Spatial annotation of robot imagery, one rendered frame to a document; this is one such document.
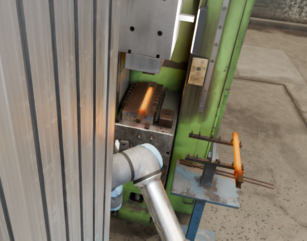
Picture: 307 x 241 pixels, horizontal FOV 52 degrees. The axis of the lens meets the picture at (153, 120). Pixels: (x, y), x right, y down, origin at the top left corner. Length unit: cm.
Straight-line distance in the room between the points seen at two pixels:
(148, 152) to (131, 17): 80
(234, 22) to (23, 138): 159
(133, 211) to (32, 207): 207
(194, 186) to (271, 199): 129
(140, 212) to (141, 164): 134
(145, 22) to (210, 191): 102
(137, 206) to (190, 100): 95
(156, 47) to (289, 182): 211
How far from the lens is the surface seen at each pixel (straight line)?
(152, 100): 209
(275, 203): 309
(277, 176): 337
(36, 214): 45
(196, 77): 193
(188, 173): 201
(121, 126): 197
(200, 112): 206
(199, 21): 179
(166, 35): 172
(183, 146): 223
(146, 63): 180
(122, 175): 114
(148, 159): 118
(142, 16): 171
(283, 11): 814
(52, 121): 40
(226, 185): 200
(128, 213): 252
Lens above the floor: 205
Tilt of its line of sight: 34 degrees down
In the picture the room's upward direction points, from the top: 8 degrees clockwise
